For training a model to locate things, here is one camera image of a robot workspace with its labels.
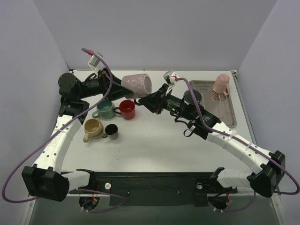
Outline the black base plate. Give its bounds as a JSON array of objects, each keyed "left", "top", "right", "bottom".
[{"left": 71, "top": 172, "right": 237, "bottom": 207}]

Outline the aluminium rail frame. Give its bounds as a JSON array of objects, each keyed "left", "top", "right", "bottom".
[{"left": 28, "top": 69, "right": 281, "bottom": 197}]

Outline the small brown cup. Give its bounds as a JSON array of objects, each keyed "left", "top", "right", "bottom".
[{"left": 102, "top": 124, "right": 119, "bottom": 140}]

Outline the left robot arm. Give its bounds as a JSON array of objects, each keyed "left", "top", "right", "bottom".
[{"left": 22, "top": 68, "right": 133, "bottom": 202}]

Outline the beige round mug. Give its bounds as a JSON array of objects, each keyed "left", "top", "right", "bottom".
[{"left": 83, "top": 119, "right": 104, "bottom": 143}]

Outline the purple mug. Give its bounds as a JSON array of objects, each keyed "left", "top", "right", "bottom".
[{"left": 121, "top": 74, "right": 152, "bottom": 99}]

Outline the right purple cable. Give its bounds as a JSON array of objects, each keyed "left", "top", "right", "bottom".
[{"left": 174, "top": 77, "right": 300, "bottom": 213}]

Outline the pink faceted mug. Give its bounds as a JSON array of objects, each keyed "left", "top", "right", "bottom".
[{"left": 211, "top": 74, "right": 230, "bottom": 101}]

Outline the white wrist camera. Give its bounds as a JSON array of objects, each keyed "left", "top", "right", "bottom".
[
  {"left": 163, "top": 70, "right": 179, "bottom": 86},
  {"left": 88, "top": 55, "right": 103, "bottom": 74}
]

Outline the green speckled mug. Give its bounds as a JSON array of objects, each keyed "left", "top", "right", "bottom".
[{"left": 92, "top": 100, "right": 115, "bottom": 119}]

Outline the metal tray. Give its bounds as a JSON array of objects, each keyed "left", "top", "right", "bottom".
[{"left": 190, "top": 80, "right": 237, "bottom": 128}]

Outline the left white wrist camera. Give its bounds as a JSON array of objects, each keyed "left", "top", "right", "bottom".
[{"left": 88, "top": 55, "right": 103, "bottom": 74}]

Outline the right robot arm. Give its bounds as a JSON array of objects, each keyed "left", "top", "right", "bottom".
[{"left": 135, "top": 84, "right": 285, "bottom": 197}]

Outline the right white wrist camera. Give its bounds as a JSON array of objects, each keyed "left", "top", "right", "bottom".
[{"left": 163, "top": 70, "right": 179, "bottom": 86}]

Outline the red mug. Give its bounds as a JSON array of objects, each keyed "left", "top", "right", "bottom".
[{"left": 113, "top": 100, "right": 135, "bottom": 120}]

